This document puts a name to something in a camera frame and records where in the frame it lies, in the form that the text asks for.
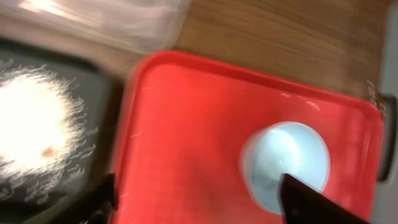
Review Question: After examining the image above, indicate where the orange carrot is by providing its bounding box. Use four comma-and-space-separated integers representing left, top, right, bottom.
40, 146, 56, 159

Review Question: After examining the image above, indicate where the clear plastic bin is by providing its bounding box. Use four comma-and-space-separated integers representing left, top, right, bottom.
1, 0, 190, 54

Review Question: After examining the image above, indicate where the white rice pile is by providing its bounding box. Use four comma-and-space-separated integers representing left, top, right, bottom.
1, 60, 86, 193

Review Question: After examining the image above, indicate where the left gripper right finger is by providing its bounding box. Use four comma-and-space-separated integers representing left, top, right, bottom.
279, 174, 369, 224

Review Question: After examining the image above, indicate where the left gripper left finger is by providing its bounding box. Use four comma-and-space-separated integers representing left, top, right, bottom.
21, 172, 119, 224

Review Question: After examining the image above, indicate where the grey dishwasher rack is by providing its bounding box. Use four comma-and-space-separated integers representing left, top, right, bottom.
371, 0, 397, 224

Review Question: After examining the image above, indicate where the black tray bin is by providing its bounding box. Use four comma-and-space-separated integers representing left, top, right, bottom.
1, 38, 112, 223

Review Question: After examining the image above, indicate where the red serving tray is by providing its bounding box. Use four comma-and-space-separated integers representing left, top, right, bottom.
112, 50, 384, 224

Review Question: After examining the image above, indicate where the light blue rice bowl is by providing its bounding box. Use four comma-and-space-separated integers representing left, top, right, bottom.
239, 121, 330, 215

